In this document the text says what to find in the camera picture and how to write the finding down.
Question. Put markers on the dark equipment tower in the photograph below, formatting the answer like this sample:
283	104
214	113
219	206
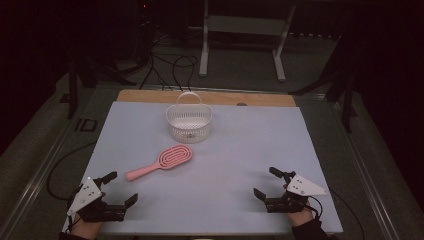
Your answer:
145	30

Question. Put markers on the person's right hand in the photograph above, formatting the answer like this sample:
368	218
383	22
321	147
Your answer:
300	219

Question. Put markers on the person's left hand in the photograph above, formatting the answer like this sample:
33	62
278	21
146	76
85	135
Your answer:
85	230

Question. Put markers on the pale blue table cover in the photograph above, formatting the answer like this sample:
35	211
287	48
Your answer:
233	150

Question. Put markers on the metal floor rail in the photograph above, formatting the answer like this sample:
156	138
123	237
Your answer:
363	173
36	180

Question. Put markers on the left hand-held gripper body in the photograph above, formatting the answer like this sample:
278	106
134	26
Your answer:
87	196

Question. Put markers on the white metal stand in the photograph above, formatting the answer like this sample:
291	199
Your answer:
246	25

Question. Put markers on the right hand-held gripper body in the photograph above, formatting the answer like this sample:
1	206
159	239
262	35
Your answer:
301	186

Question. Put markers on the pink hairbrush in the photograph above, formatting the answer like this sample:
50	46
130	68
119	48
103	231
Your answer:
173	156

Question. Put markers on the black rectangular floor bracket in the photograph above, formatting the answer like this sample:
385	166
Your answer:
86	125

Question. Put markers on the black tripod stand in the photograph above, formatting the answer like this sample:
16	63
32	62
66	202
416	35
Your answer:
348	100
72	90

